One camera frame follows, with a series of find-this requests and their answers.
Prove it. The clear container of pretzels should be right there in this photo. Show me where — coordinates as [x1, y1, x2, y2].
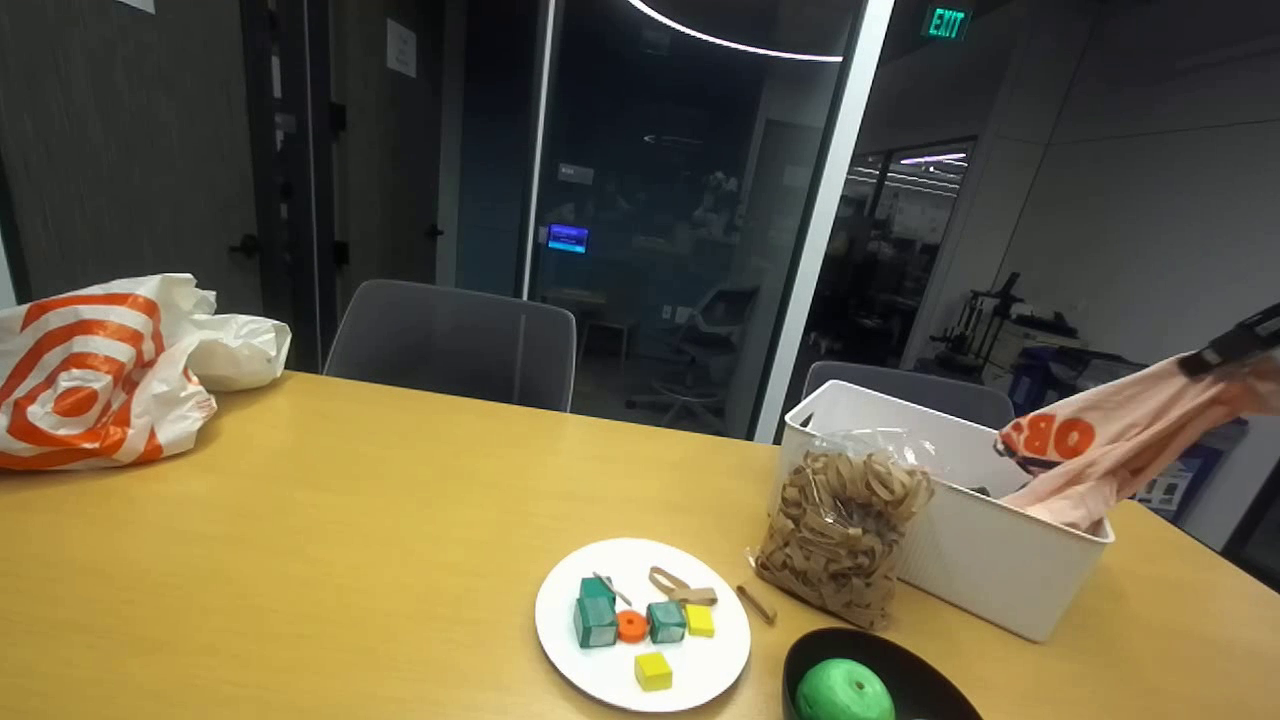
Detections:
[754, 443, 942, 632]

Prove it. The thick white window pillar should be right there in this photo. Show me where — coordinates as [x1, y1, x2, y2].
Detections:
[749, 0, 902, 443]

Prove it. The orange round bead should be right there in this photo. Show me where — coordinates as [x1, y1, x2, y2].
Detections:
[613, 603, 657, 647]

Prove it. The blue glowing screen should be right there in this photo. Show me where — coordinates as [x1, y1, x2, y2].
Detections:
[542, 220, 591, 261]

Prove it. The black bowl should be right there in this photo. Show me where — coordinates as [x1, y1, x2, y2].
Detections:
[782, 626, 988, 720]

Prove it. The orange and white plastic bag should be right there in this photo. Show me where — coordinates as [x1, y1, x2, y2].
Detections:
[0, 270, 297, 478]

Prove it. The white round plate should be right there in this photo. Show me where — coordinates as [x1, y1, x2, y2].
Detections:
[533, 531, 756, 716]

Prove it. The ring ceiling light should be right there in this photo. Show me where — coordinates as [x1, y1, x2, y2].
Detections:
[624, 0, 853, 68]

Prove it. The small teal wooden block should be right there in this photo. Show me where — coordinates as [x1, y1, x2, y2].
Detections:
[646, 595, 691, 647]

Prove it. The pink shirt with orange print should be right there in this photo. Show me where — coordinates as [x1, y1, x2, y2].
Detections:
[993, 345, 1280, 542]

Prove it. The grey chair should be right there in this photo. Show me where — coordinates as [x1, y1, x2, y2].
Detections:
[797, 356, 1021, 435]
[321, 275, 584, 418]

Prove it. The white paper on door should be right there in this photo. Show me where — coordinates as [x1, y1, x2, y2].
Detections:
[381, 18, 423, 84]

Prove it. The white plastic basket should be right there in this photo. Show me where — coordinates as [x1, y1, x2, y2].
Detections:
[777, 376, 1122, 647]

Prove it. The thin white window post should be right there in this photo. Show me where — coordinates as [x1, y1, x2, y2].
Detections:
[513, 0, 566, 304]

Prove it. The small wooden stick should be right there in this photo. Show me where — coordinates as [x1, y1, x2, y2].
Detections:
[734, 582, 782, 628]

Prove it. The green exit sign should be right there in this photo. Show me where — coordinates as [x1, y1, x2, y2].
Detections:
[921, 0, 973, 46]

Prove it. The black machine frame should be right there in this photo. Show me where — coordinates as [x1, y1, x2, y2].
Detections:
[929, 270, 1086, 381]

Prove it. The green apple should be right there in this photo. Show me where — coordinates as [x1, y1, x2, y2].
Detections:
[792, 651, 902, 720]

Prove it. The tan wooden piece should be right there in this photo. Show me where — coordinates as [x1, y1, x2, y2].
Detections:
[646, 559, 725, 613]

